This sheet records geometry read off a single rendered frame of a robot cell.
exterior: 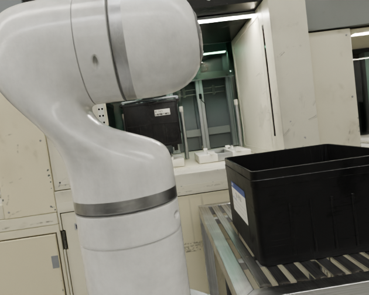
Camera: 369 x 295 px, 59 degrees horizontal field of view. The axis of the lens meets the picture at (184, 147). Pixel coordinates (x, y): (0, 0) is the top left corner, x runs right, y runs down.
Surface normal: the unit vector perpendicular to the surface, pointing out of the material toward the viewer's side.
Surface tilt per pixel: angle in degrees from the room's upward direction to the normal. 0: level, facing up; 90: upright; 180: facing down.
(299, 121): 90
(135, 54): 109
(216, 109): 90
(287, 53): 90
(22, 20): 66
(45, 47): 92
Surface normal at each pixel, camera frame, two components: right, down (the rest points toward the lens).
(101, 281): -0.44, 0.11
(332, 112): 0.06, 0.06
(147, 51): 0.11, 0.37
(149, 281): 0.38, 0.01
